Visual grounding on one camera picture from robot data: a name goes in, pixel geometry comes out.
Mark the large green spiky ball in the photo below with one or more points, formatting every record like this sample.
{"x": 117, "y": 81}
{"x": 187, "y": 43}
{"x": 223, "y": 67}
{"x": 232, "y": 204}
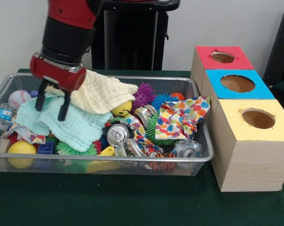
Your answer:
{"x": 152, "y": 129}

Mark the white baseball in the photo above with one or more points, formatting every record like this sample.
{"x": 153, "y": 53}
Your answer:
{"x": 19, "y": 99}

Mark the polka dot colourful cloth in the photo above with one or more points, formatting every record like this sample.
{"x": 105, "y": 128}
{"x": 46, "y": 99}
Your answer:
{"x": 182, "y": 117}

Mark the blue spiky ball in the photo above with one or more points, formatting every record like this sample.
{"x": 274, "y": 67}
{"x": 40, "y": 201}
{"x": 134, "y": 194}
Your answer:
{"x": 161, "y": 100}

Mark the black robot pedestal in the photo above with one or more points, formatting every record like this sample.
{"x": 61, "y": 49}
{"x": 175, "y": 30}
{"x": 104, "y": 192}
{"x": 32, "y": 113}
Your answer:
{"x": 132, "y": 37}

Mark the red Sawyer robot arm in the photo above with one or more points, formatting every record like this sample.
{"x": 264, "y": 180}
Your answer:
{"x": 71, "y": 28}

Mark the red ball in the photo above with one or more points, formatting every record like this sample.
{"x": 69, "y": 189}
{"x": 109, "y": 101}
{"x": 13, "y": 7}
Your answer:
{"x": 178, "y": 95}

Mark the yellow smiley ball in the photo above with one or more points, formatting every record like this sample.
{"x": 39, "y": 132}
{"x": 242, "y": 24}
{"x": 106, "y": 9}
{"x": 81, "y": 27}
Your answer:
{"x": 122, "y": 109}

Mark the silver can with dark rim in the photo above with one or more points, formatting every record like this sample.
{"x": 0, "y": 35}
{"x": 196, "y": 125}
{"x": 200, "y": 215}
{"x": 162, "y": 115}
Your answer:
{"x": 117, "y": 135}

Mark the clear shallow mesh bin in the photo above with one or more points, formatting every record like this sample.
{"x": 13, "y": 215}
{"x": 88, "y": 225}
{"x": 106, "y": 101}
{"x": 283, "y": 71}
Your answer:
{"x": 200, "y": 146}

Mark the wooden box with three holes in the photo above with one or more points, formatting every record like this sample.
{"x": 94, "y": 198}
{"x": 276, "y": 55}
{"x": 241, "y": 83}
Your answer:
{"x": 245, "y": 160}

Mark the plain yellow ball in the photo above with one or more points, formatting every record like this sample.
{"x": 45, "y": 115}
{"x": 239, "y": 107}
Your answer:
{"x": 22, "y": 151}

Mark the black chair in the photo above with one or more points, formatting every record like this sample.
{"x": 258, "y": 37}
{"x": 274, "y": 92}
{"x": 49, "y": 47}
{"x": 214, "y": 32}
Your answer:
{"x": 280, "y": 52}

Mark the mint green cloth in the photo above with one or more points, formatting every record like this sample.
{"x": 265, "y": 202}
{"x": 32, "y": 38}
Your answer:
{"x": 80, "y": 125}

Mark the orange tiger toy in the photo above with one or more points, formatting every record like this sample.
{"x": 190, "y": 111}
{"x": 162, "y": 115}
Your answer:
{"x": 163, "y": 160}

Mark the cream yellow cloth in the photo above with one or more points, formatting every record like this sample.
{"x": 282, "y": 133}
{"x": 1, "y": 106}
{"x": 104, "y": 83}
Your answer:
{"x": 104, "y": 92}

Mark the purple spiky ball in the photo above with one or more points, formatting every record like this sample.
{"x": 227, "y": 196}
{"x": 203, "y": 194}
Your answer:
{"x": 142, "y": 94}

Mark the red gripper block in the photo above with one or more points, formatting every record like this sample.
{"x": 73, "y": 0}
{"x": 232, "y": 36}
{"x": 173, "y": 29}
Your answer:
{"x": 57, "y": 73}

